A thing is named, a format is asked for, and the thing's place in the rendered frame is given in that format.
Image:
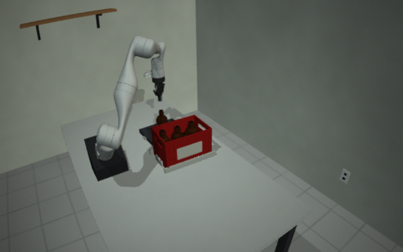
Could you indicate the red crate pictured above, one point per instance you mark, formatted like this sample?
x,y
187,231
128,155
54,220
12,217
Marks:
x,y
184,148

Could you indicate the brown glass bottle with cream label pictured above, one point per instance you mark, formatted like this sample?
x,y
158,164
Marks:
x,y
161,119

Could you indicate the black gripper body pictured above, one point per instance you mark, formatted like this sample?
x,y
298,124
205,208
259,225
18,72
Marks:
x,y
158,82

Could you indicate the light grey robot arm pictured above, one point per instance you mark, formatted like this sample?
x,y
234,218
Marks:
x,y
125,91

